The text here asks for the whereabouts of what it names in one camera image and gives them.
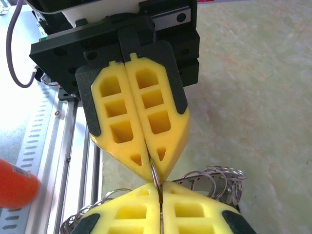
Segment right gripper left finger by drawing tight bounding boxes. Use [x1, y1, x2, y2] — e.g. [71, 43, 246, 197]
[72, 182, 162, 234]

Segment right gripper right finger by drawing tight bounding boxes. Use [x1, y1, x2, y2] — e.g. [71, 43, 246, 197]
[160, 181, 257, 234]

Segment silver keyring chain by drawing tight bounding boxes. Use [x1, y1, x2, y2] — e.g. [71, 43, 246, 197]
[59, 157, 247, 234]

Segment orange plastic cylinder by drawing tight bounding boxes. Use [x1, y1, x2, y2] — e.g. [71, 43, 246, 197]
[0, 158, 40, 209]

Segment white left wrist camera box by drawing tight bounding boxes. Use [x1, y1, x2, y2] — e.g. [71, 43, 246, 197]
[25, 0, 144, 27]

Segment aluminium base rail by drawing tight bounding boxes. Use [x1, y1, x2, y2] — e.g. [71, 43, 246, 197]
[57, 96, 104, 234]

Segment grey left arm cable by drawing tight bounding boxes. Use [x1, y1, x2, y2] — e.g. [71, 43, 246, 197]
[6, 0, 39, 89]

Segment perforated metal cable tray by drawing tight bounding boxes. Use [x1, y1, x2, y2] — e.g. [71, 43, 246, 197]
[0, 81, 66, 234]

